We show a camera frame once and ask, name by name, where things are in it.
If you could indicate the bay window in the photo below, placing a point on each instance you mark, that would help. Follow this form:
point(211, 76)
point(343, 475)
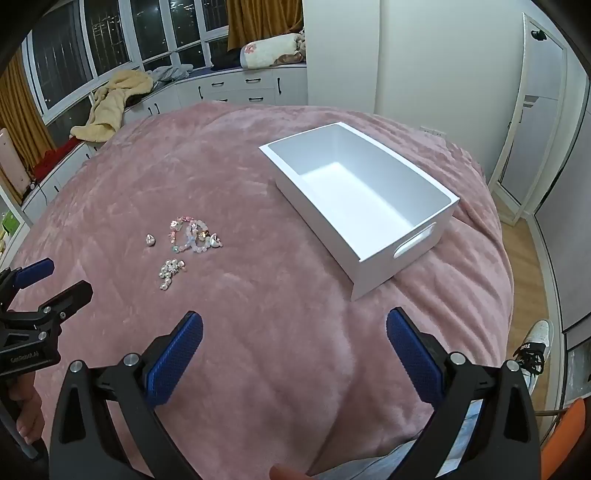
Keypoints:
point(115, 32)

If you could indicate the black hook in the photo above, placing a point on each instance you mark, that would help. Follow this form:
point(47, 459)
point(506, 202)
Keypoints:
point(537, 34)

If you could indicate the floral pillow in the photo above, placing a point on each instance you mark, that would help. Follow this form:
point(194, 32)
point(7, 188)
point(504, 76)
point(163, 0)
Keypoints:
point(265, 51)

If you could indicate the person's light blue jeans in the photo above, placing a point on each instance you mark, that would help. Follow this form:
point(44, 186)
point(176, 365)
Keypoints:
point(468, 424)

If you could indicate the white sneaker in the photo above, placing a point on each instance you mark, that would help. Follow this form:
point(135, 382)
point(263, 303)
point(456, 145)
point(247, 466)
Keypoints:
point(538, 341)

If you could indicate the pink plush blanket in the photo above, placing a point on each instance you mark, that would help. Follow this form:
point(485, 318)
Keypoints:
point(231, 184)

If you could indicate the white wall socket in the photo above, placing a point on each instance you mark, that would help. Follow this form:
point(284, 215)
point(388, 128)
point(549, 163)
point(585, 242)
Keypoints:
point(433, 130)

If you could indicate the white storage box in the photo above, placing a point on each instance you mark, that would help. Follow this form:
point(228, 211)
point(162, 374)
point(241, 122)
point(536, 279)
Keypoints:
point(360, 194)

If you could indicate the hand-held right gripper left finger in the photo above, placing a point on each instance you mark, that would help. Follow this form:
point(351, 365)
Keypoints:
point(178, 360)

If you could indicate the green box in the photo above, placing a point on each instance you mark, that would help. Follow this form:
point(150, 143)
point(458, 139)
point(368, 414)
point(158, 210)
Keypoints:
point(10, 224)

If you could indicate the person's right hand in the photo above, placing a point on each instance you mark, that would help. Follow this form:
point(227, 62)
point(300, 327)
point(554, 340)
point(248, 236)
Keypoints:
point(288, 473)

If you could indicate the yellow fleece blanket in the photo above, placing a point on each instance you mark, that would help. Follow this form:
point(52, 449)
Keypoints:
point(111, 101)

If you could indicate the grey clothes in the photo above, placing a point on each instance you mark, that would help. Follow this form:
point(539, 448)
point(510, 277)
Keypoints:
point(171, 73)

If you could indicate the pearl snowflake brooch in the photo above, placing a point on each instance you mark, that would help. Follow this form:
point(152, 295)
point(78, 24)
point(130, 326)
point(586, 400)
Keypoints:
point(170, 272)

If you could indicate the white framed standing mirror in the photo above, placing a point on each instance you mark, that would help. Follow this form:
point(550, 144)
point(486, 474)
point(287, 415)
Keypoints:
point(531, 120)

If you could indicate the white drawer cabinet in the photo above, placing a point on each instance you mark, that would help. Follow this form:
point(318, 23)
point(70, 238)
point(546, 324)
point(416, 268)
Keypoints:
point(249, 90)

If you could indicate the pink board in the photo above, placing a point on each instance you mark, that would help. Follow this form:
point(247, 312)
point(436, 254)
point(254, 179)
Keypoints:
point(11, 161)

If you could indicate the mustard curtain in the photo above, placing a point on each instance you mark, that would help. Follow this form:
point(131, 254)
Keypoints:
point(23, 106)
point(258, 18)

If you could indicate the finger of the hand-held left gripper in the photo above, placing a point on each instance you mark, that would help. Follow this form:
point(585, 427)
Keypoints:
point(32, 272)
point(69, 297)

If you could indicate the dark folded clothes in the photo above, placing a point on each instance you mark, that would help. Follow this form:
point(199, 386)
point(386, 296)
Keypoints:
point(226, 60)

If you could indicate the person's left hand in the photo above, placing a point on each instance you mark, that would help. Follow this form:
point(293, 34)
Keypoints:
point(30, 415)

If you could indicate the clear plastic jewellery packet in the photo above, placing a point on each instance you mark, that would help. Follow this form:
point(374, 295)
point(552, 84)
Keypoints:
point(150, 240)

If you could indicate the grey wardrobe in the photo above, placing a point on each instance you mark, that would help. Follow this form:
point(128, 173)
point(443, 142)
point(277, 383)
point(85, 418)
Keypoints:
point(579, 207)

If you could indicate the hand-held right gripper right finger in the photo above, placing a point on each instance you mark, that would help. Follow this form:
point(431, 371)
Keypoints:
point(413, 355)

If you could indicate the red cloth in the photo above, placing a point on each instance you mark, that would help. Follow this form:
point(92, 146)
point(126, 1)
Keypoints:
point(53, 159)

